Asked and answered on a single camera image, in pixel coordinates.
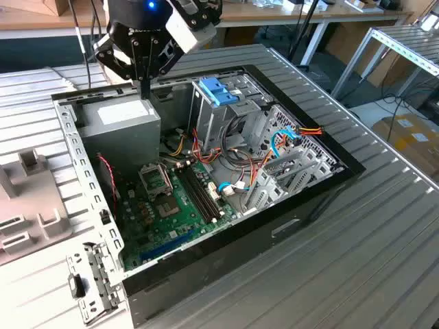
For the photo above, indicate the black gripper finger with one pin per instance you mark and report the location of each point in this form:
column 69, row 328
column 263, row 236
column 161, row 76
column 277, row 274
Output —
column 148, row 61
column 113, row 63

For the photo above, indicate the grey metal disk bay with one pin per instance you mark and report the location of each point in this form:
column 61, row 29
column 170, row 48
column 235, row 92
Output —
column 271, row 192

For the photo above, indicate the blue plastic bay latch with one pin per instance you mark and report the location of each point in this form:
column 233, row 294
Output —
column 211, row 90

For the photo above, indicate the grey power supply unit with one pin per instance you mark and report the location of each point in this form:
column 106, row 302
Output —
column 120, row 144

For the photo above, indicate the small cardboard box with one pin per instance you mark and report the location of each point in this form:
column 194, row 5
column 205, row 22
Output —
column 51, row 7

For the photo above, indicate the grey metal drive cage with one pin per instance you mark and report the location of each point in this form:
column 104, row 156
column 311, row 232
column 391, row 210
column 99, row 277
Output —
column 209, row 123

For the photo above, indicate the long wooden desk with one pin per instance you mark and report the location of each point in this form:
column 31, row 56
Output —
column 274, row 15

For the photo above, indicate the black case fan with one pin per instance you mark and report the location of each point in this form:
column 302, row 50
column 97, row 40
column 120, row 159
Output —
column 109, row 198

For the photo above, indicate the black RAM slot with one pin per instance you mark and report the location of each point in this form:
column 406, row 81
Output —
column 198, row 194
column 201, row 192
column 205, row 191
column 194, row 195

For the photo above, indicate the CPU socket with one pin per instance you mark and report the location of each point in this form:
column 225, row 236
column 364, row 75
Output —
column 167, row 207

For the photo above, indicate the grey parts rack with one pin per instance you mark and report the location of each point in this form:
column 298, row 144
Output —
column 31, row 202

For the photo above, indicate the green motherboard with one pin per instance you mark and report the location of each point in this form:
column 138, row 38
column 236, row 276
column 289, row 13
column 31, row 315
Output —
column 161, row 233

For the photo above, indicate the blue expansion slot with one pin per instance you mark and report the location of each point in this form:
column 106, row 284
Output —
column 168, row 245

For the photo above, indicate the thin RAM stick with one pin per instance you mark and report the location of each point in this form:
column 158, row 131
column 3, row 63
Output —
column 6, row 225

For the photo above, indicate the large brown cardboard sheet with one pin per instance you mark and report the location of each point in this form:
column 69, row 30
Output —
column 343, row 41

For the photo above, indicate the black open PC case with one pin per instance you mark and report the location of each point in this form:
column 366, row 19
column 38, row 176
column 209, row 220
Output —
column 223, row 270

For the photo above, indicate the white-framed metal slat table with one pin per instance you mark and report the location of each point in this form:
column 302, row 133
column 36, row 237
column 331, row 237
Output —
column 404, row 42

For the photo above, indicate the labelled cardboard boxes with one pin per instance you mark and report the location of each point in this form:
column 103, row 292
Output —
column 411, row 144

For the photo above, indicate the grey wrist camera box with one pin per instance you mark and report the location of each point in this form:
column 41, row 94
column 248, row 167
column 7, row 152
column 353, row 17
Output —
column 185, row 31

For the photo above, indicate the grey card retention bracket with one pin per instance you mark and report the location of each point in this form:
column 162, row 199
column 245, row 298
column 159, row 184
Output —
column 103, row 270

